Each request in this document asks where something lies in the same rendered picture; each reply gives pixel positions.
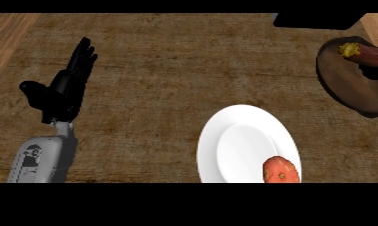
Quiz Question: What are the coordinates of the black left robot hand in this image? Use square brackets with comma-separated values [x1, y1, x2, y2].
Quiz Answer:
[18, 36, 100, 125]

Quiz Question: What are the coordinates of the white plate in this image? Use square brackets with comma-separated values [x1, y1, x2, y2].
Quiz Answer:
[197, 104, 303, 184]

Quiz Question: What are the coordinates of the orange sweet potato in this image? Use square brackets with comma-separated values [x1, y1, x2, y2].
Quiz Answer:
[262, 155, 302, 184]

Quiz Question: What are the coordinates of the brown round pan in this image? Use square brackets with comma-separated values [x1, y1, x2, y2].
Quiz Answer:
[315, 35, 378, 119]

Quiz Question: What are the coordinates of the brown woven placemat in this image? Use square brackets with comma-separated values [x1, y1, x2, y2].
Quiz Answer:
[0, 13, 378, 184]

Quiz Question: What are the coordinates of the black appliance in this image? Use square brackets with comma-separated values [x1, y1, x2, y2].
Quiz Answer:
[272, 13, 368, 31]

